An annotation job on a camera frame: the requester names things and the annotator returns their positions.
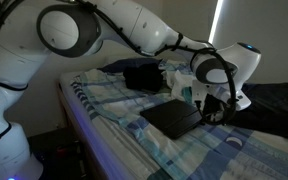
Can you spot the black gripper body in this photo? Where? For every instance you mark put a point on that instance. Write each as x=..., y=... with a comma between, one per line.
x=214, y=101

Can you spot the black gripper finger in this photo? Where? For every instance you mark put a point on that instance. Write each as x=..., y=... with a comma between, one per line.
x=220, y=118
x=208, y=116

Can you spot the black laptop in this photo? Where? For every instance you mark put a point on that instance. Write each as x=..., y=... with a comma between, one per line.
x=170, y=117

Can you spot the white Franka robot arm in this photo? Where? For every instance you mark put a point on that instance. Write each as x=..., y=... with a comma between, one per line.
x=7, y=100

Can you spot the white crumpled cloth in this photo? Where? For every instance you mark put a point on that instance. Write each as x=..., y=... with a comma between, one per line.
x=179, y=83

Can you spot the blue plaid duvet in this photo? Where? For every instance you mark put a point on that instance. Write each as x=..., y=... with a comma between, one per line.
x=197, y=156

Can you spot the black garment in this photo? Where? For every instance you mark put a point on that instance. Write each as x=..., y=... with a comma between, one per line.
x=277, y=110

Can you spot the black bag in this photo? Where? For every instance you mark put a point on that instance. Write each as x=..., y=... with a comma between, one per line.
x=143, y=78

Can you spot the dark blue pillow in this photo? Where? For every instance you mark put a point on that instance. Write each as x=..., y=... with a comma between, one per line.
x=130, y=63

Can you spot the grey window blind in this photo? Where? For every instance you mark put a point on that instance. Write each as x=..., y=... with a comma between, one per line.
x=277, y=30

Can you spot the white mattress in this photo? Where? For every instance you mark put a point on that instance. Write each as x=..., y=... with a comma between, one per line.
x=94, y=133

